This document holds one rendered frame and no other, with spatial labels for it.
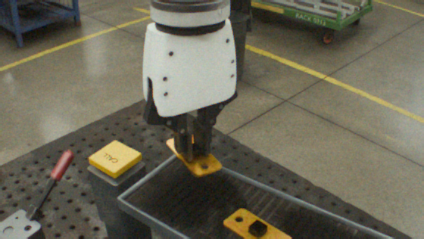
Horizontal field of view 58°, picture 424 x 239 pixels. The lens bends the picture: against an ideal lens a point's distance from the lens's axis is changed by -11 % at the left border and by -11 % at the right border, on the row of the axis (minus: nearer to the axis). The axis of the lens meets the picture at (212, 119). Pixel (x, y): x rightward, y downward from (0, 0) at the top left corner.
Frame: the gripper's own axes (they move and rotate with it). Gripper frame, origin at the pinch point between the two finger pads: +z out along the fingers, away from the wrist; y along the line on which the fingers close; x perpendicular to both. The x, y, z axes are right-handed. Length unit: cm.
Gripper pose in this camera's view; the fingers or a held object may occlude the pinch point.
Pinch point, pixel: (192, 138)
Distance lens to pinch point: 52.5
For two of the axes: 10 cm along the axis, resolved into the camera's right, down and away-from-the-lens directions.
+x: 5.1, 4.6, -7.2
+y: -8.6, 2.7, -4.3
